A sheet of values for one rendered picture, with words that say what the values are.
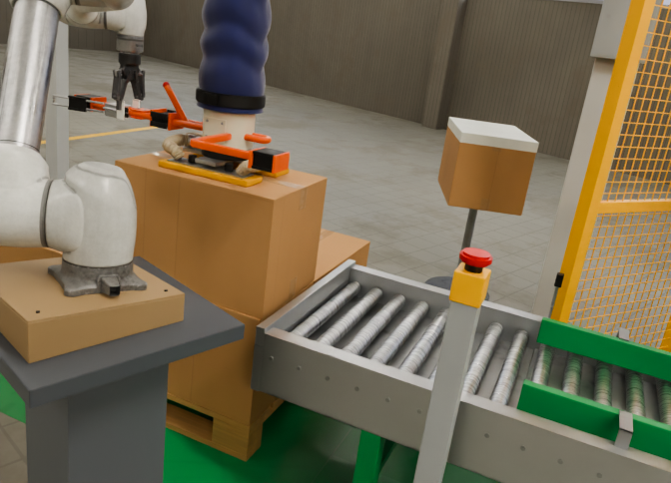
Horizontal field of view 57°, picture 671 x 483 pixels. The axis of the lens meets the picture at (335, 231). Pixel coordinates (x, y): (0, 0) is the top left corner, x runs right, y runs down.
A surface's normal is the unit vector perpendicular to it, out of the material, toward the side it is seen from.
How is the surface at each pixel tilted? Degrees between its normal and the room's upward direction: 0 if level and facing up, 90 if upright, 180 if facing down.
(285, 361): 90
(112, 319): 90
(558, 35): 90
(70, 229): 87
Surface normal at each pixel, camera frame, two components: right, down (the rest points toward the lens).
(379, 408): -0.40, 0.24
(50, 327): 0.71, 0.31
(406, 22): -0.69, 0.14
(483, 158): -0.07, 0.31
